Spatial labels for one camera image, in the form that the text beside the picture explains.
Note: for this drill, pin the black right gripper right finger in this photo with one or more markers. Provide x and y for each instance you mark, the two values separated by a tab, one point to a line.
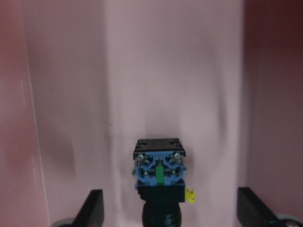
253	212

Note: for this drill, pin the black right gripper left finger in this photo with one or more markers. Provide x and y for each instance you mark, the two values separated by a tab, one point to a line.
91	213

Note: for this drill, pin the yellow push button switch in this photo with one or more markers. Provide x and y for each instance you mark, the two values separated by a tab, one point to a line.
159	170

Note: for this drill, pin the pink plastic bin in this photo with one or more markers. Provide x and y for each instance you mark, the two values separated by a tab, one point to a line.
82	80

